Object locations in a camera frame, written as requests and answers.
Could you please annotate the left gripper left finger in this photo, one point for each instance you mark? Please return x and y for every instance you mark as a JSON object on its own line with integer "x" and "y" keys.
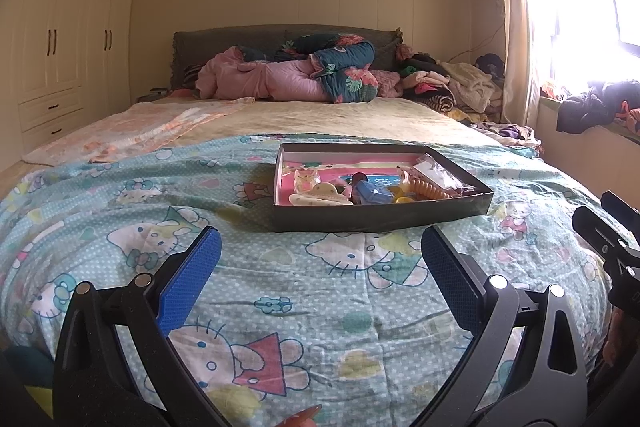
{"x": 92, "y": 381}

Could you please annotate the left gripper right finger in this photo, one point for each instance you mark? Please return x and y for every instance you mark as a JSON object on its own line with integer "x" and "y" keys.
{"x": 524, "y": 364}

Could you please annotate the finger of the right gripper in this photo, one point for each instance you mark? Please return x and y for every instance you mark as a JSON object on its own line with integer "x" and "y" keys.
{"x": 601, "y": 237}
{"x": 628, "y": 216}

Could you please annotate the earring card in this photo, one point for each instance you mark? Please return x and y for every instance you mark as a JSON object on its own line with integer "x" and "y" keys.
{"x": 428, "y": 168}

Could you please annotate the yellow bangle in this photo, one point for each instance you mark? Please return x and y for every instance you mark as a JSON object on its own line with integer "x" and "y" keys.
{"x": 399, "y": 196}

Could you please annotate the blue ring box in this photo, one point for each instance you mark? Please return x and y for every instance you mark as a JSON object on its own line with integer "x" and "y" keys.
{"x": 367, "y": 193}

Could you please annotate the pearl flower hair clip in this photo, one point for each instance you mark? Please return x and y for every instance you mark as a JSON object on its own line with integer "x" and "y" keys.
{"x": 305, "y": 179}

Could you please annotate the dark red hair clip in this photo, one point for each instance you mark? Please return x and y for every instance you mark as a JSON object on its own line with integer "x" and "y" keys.
{"x": 357, "y": 177}

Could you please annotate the person's right hand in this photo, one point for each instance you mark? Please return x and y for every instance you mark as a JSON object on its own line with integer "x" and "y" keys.
{"x": 622, "y": 333}

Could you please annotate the person's left hand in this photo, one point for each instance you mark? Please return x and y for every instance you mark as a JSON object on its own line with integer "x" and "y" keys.
{"x": 304, "y": 418}

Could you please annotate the dark clothes on sill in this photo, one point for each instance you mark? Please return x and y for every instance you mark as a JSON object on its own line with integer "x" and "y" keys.
{"x": 603, "y": 104}

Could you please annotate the cream curtain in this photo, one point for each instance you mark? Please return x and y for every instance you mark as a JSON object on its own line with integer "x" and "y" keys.
{"x": 520, "y": 95}

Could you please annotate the pile of clothes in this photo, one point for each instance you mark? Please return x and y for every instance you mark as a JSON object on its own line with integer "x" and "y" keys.
{"x": 443, "y": 86}

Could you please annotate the Hello Kitty bed sheet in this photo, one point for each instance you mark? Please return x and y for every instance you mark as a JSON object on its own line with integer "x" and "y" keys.
{"x": 353, "y": 322}

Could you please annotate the beige bed blanket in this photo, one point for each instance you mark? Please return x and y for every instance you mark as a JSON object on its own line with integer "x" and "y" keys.
{"x": 147, "y": 127}

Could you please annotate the dark cardboard box tray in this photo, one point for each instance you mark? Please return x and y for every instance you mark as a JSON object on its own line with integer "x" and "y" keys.
{"x": 384, "y": 165}

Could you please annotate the pink and floral quilt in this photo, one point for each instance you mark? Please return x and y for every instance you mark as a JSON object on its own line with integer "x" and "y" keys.
{"x": 328, "y": 67}

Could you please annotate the dark green headboard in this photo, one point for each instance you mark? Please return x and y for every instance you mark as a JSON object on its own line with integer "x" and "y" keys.
{"x": 191, "y": 48}

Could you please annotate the cream wardrobe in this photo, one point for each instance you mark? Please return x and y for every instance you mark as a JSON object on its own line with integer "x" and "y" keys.
{"x": 64, "y": 64}

